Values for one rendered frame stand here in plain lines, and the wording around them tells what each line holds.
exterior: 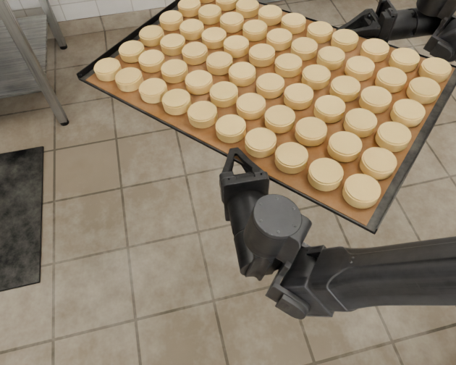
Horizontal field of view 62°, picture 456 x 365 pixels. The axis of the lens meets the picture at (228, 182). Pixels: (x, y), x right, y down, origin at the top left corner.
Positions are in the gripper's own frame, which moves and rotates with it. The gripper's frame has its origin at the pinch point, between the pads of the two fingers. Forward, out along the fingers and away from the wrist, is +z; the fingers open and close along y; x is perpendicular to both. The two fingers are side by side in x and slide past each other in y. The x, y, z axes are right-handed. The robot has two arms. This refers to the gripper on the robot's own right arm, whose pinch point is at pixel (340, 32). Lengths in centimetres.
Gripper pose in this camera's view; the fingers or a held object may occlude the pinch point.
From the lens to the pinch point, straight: 86.1
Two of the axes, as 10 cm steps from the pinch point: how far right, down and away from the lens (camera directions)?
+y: -0.3, -5.5, -8.3
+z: -9.9, 1.5, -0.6
